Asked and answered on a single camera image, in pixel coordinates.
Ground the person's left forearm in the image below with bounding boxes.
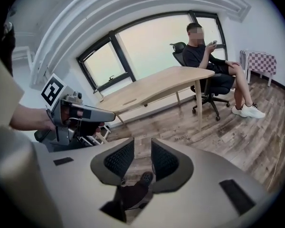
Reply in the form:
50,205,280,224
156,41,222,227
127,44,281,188
9,103,55,131

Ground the black framed window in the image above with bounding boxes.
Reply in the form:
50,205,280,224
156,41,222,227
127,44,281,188
76,10,228,92

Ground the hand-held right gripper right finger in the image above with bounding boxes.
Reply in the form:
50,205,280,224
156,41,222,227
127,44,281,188
132,138,274,228

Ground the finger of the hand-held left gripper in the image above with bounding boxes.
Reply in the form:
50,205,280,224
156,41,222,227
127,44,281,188
82,104,116,122

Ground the light wooden desk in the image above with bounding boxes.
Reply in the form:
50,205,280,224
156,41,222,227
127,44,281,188
98,66,216,132

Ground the person's black clothing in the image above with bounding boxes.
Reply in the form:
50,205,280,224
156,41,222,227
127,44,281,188
120,181,154,210

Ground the person's right black shoe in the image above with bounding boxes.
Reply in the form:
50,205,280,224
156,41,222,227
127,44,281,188
140,171,154,184

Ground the white shelf rack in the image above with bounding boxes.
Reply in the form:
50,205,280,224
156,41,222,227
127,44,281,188
80,124,110,147

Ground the black office chair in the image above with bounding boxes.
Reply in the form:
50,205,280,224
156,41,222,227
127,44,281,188
170,41,236,121

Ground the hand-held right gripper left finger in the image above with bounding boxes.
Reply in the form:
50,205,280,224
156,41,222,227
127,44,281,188
33,138,135,228

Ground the person's left hand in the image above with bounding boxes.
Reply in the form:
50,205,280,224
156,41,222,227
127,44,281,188
61,107,83,127

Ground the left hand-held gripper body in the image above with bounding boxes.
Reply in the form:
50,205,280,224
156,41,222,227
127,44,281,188
34,73,102,152

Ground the checkered cloth table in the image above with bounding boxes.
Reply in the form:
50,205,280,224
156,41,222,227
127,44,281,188
239,49,277,87

